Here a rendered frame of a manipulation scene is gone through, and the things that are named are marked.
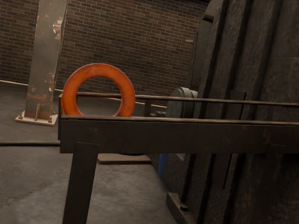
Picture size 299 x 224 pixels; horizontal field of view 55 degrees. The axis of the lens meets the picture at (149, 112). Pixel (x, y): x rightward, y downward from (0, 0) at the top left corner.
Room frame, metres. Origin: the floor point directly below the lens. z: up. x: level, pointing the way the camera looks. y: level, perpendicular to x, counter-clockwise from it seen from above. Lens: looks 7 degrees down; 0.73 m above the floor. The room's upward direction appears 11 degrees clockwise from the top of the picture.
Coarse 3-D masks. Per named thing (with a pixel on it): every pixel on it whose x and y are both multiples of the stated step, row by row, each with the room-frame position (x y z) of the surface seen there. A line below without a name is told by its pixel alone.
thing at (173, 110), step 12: (180, 96) 2.09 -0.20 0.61; (192, 96) 2.08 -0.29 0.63; (168, 108) 2.30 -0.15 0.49; (180, 108) 2.05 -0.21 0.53; (192, 108) 2.03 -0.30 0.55; (156, 156) 2.22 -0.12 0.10; (168, 156) 1.96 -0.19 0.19; (180, 156) 1.80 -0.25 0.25; (156, 168) 2.16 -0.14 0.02; (168, 168) 1.92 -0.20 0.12; (180, 168) 1.73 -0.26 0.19; (168, 180) 1.88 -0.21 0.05
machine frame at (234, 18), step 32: (224, 0) 1.49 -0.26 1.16; (256, 0) 1.25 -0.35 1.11; (288, 0) 1.06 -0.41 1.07; (224, 32) 1.47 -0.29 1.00; (256, 32) 1.20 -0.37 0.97; (288, 32) 1.02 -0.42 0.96; (224, 64) 1.40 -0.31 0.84; (256, 64) 1.10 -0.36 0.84; (288, 64) 0.98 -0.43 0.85; (224, 96) 1.28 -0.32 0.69; (256, 96) 1.09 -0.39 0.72; (288, 96) 0.96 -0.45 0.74; (192, 160) 1.49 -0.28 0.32; (224, 160) 1.20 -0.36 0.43; (288, 160) 0.98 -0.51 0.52; (192, 192) 1.44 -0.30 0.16; (224, 192) 1.12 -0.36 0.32; (288, 192) 0.99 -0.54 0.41
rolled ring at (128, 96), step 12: (84, 72) 0.72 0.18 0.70; (96, 72) 0.73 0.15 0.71; (108, 72) 0.73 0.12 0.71; (120, 72) 0.74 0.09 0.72; (72, 84) 0.71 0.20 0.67; (120, 84) 0.74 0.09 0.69; (72, 96) 0.71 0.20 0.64; (132, 96) 0.75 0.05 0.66; (72, 108) 0.71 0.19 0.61; (120, 108) 0.76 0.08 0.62; (132, 108) 0.75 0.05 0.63
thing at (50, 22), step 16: (48, 0) 3.03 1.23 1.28; (64, 0) 3.07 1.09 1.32; (48, 16) 3.04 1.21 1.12; (64, 16) 3.36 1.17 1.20; (48, 32) 3.04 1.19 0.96; (48, 48) 3.05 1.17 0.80; (32, 64) 3.02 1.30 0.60; (48, 64) 3.06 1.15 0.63; (32, 80) 3.02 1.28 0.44; (48, 80) 3.05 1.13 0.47; (32, 96) 3.03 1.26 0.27; (48, 96) 3.07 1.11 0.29; (32, 112) 3.03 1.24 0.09; (48, 112) 3.07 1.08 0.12
